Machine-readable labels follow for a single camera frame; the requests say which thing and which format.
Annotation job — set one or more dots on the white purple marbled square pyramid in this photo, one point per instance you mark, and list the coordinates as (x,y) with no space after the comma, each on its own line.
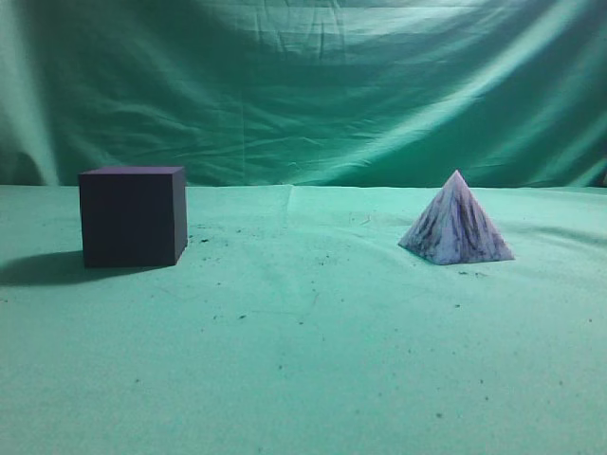
(455,229)

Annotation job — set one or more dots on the dark purple cube block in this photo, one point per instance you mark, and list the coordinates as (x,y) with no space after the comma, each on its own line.
(133,216)

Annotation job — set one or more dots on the green table cloth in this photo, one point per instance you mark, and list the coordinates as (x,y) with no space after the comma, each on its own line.
(295,324)

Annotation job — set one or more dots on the green backdrop cloth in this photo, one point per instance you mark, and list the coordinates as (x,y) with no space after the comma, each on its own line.
(338,93)

